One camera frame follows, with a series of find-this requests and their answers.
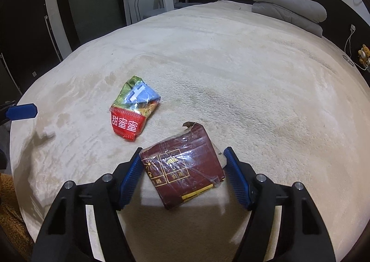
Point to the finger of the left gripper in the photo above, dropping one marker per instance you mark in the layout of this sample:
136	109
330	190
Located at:
11	111

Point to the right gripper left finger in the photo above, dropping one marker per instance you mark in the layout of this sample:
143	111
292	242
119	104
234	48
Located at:
64	232

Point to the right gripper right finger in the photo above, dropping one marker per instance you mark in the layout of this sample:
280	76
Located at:
303	235

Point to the red green snack bag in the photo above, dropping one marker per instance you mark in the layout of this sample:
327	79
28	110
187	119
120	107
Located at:
132	107

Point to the dark red box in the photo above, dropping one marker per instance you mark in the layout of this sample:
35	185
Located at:
183	166

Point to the brown fuzzy rug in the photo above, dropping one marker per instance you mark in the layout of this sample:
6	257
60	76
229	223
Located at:
12	222

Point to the beige bed blanket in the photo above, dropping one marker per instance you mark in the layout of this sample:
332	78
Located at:
285	100

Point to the white chair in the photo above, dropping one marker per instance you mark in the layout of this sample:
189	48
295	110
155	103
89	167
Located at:
148	8

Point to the brown teddy bear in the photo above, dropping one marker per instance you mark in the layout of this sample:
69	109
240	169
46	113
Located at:
364	55

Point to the grey folded duvet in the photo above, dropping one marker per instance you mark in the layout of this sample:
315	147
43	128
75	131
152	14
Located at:
305	14

